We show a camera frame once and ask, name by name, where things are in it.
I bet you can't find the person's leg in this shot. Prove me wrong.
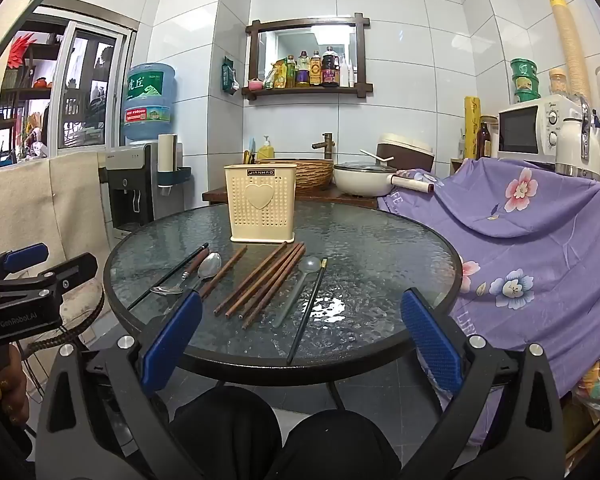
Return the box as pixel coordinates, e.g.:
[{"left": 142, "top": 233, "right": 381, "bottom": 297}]
[
  {"left": 282, "top": 409, "right": 403, "bottom": 480},
  {"left": 170, "top": 385, "right": 283, "bottom": 480}
]

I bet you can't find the brown and white rice cooker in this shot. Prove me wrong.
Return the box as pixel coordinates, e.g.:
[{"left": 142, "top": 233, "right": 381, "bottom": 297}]
[{"left": 376, "top": 133, "right": 435, "bottom": 173}]

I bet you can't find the white paper cup tube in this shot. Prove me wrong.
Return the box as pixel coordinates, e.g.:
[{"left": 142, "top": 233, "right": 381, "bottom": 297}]
[{"left": 157, "top": 133, "right": 177, "bottom": 196}]

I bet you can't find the white microwave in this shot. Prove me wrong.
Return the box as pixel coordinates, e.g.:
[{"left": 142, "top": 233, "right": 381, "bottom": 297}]
[{"left": 496, "top": 94, "right": 583, "bottom": 163}]

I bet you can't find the grey water dispenser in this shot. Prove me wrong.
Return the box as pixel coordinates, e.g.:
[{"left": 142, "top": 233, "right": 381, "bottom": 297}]
[{"left": 98, "top": 142, "right": 183, "bottom": 233}]

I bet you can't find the brown wooden chopstick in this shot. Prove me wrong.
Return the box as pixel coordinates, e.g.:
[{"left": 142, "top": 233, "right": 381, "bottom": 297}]
[
  {"left": 241, "top": 246, "right": 307, "bottom": 331},
  {"left": 198, "top": 245, "right": 248, "bottom": 301},
  {"left": 213, "top": 241, "right": 288, "bottom": 317},
  {"left": 239, "top": 244, "right": 305, "bottom": 322},
  {"left": 225, "top": 243, "right": 298, "bottom": 320}
]

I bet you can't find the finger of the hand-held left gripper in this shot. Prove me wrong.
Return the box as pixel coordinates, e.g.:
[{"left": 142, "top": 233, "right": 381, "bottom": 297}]
[
  {"left": 0, "top": 242, "right": 49, "bottom": 281},
  {"left": 0, "top": 252, "right": 99, "bottom": 306}
]

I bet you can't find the green hanging packet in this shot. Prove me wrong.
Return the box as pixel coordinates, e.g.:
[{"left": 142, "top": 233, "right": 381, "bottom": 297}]
[{"left": 220, "top": 55, "right": 237, "bottom": 93}]

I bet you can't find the tall paper cup stack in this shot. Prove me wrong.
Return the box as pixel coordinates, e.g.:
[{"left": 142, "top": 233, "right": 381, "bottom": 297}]
[{"left": 546, "top": 0, "right": 592, "bottom": 101}]

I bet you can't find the dark wooden counter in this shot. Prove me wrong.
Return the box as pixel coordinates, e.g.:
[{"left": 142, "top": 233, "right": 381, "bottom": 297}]
[{"left": 201, "top": 185, "right": 381, "bottom": 209}]

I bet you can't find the brown-handled metal spoon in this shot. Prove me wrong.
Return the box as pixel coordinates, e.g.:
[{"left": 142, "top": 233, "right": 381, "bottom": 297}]
[{"left": 150, "top": 247, "right": 209, "bottom": 296}]

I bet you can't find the wooden framed mirror shelf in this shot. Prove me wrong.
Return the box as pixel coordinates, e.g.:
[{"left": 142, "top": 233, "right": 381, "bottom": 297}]
[{"left": 241, "top": 12, "right": 372, "bottom": 105}]

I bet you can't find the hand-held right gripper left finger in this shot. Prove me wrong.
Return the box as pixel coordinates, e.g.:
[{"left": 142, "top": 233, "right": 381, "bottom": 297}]
[{"left": 36, "top": 290, "right": 206, "bottom": 480}]

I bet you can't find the red paper flower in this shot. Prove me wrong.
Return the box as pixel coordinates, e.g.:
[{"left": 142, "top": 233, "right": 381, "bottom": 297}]
[{"left": 10, "top": 32, "right": 38, "bottom": 68}]

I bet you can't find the blue water cooler bottle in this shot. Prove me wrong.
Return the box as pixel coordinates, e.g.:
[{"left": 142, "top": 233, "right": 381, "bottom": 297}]
[{"left": 122, "top": 62, "right": 177, "bottom": 143}]

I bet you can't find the translucent plastic spoon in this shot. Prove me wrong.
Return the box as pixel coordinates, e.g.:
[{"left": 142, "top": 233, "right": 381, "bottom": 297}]
[{"left": 272, "top": 256, "right": 322, "bottom": 329}]

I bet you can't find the brown glass bottle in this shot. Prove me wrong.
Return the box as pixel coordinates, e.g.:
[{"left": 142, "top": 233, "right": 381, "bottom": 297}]
[{"left": 476, "top": 121, "right": 492, "bottom": 159}]

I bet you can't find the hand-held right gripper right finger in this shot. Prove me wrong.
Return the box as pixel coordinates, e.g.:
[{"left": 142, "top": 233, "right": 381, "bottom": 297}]
[{"left": 400, "top": 287, "right": 566, "bottom": 480}]

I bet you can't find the person's left leg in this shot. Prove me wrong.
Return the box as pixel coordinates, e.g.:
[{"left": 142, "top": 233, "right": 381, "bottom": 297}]
[{"left": 170, "top": 385, "right": 283, "bottom": 480}]

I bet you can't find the bronze faucet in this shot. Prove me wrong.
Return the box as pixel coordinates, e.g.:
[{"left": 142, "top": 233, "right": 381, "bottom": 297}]
[{"left": 311, "top": 132, "right": 337, "bottom": 161}]

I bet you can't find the white kettle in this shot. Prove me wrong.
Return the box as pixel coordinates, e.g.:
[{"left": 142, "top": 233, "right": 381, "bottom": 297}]
[{"left": 555, "top": 97, "right": 600, "bottom": 181}]

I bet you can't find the teal cup holder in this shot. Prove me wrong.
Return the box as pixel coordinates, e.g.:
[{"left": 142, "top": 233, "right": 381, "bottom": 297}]
[{"left": 155, "top": 166, "right": 192, "bottom": 188}]

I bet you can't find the person's left hand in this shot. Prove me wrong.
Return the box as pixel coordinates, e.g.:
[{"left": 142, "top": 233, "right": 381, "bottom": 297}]
[{"left": 0, "top": 342, "right": 30, "bottom": 428}]

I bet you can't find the woven brown basin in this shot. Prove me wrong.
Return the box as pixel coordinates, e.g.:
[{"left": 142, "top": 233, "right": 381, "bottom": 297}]
[{"left": 252, "top": 158, "right": 335, "bottom": 192}]

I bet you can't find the beige cloth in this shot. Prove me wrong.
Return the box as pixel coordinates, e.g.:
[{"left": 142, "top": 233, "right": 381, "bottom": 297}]
[{"left": 0, "top": 0, "right": 111, "bottom": 311}]

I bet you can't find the sliding window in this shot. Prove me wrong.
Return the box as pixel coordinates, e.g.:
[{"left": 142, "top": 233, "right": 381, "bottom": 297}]
[{"left": 0, "top": 0, "right": 138, "bottom": 166}]

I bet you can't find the person's right leg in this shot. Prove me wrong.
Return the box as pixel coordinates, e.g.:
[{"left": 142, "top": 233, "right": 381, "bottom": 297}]
[{"left": 282, "top": 409, "right": 403, "bottom": 480}]

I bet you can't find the dark soy sauce bottle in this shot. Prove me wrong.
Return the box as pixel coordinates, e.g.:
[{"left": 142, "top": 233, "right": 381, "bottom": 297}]
[{"left": 321, "top": 46, "right": 338, "bottom": 87}]

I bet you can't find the black spiral cable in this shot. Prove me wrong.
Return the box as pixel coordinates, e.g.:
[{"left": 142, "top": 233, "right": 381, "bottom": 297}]
[{"left": 27, "top": 280, "right": 106, "bottom": 356}]

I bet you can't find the purple floral cloth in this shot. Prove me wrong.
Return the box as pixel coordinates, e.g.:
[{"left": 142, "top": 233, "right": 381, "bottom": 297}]
[{"left": 377, "top": 157, "right": 600, "bottom": 411}]

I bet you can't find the yellow wrap roll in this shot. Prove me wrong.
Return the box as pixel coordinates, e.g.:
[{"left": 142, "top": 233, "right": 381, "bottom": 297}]
[{"left": 462, "top": 96, "right": 482, "bottom": 160}]

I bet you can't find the gold-tipped black chopstick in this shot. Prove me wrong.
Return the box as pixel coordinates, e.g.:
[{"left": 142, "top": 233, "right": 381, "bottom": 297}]
[{"left": 286, "top": 258, "right": 328, "bottom": 366}]

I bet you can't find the white pan with lid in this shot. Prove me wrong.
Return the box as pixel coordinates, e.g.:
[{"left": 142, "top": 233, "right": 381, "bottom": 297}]
[{"left": 332, "top": 160, "right": 398, "bottom": 197}]

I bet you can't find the beige perforated utensil holder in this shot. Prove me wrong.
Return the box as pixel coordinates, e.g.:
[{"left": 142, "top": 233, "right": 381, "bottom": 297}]
[{"left": 224, "top": 162, "right": 298, "bottom": 243}]

